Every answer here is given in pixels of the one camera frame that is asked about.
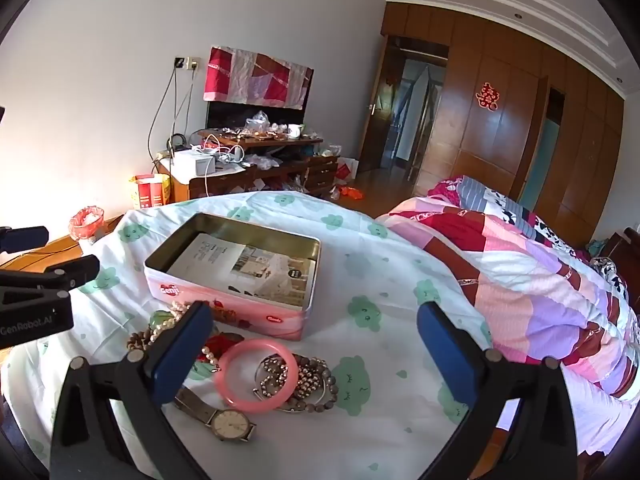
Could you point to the red yellow carton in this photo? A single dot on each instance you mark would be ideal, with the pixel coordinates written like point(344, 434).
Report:
point(150, 192)

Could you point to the bin with red bag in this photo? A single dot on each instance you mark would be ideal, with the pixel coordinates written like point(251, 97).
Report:
point(86, 222)

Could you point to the wall power socket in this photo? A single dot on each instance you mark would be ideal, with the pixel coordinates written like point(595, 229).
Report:
point(187, 63)

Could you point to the wooden bed headboard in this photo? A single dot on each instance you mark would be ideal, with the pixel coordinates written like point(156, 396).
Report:
point(622, 247)

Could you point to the pink patchwork quilt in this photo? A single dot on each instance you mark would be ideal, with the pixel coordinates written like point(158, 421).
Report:
point(525, 285)

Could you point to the wooden television stand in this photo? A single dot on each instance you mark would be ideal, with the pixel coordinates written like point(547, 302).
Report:
point(290, 165)

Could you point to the brown wooden wardrobe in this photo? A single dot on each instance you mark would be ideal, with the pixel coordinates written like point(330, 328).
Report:
point(500, 145)

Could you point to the pink bangle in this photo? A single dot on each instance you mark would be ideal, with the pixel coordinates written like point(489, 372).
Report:
point(227, 385)

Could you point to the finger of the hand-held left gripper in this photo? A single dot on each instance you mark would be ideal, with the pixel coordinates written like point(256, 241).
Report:
point(25, 239)
point(60, 275)

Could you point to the red paper decoration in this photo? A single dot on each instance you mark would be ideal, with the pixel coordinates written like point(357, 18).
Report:
point(487, 95)

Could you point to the metal band wristwatch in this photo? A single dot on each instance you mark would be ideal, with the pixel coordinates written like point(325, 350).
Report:
point(230, 424)

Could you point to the white cardboard box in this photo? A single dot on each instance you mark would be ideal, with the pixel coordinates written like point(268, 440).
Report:
point(192, 164)

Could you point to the printed paper leaflet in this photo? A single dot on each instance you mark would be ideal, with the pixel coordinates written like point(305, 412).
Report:
point(240, 270)

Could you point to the red patchwork cover cloth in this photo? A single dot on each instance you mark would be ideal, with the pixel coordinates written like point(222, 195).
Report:
point(250, 77)

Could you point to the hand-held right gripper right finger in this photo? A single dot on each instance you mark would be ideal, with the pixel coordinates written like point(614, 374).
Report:
point(445, 355)

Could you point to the clear plastic bag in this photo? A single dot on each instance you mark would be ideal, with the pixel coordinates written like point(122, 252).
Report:
point(257, 121)

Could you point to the brown wooden door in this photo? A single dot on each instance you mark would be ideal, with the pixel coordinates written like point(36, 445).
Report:
point(372, 130)

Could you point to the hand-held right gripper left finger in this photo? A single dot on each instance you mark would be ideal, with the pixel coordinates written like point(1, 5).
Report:
point(177, 360)

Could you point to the black television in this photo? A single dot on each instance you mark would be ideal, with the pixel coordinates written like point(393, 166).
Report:
point(225, 115)

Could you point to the pink tin box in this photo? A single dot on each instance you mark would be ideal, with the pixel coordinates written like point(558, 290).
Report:
point(265, 317)

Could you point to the silver bangle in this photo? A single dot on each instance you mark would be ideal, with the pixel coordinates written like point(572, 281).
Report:
point(267, 402)

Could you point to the red paper bag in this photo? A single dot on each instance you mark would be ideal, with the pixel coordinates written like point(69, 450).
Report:
point(346, 169)

